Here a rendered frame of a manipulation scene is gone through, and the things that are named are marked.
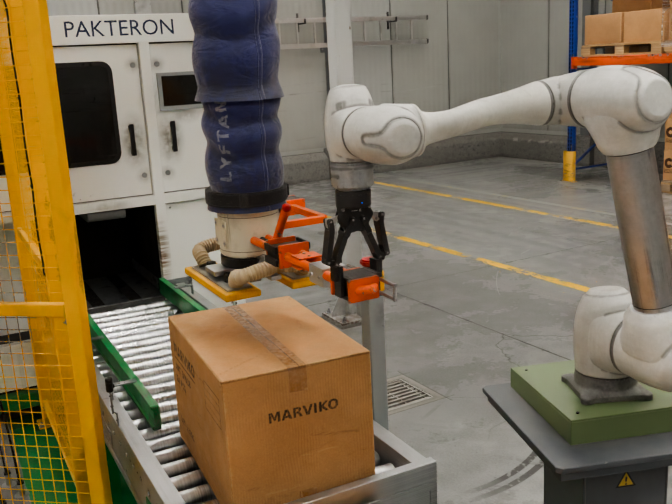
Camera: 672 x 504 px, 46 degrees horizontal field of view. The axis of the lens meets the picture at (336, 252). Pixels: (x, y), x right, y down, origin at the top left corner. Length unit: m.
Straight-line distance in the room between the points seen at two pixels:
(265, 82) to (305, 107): 9.73
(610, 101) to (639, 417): 0.80
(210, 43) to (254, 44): 0.11
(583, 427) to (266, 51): 1.22
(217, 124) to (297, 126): 9.67
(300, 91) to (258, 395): 9.96
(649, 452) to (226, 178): 1.24
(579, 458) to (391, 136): 0.94
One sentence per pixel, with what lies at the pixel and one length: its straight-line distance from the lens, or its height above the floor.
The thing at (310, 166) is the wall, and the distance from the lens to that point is 11.73.
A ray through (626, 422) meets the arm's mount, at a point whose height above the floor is 0.79.
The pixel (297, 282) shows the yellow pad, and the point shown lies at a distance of 2.12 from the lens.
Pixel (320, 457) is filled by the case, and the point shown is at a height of 0.69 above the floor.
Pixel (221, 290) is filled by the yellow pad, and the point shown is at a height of 1.11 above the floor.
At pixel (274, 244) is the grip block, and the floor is 1.24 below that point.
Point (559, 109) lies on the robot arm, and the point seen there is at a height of 1.55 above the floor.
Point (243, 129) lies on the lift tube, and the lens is 2.08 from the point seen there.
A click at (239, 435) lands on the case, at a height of 0.80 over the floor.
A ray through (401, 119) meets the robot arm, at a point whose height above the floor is 1.57.
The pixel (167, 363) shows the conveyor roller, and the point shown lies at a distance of 3.32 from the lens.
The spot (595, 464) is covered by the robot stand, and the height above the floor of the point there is 0.75.
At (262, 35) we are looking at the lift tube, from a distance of 2.08.
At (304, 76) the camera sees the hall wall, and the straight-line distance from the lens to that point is 11.80.
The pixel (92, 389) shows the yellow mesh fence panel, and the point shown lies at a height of 0.73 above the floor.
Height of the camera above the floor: 1.68
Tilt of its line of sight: 13 degrees down
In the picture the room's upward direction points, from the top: 3 degrees counter-clockwise
